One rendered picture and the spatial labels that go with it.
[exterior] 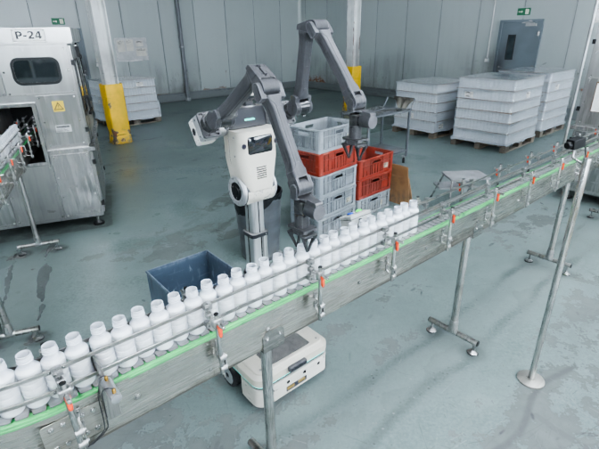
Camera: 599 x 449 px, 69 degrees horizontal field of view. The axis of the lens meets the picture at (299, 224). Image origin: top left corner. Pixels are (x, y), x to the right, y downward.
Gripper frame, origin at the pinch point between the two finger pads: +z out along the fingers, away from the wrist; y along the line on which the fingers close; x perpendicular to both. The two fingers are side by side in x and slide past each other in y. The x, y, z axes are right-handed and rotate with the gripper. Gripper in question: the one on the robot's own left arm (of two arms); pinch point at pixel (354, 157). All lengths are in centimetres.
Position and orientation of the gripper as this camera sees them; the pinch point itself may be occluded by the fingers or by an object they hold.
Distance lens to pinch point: 200.4
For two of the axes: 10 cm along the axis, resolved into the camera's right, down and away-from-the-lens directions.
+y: -6.4, -3.0, 7.0
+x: -7.7, 2.7, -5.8
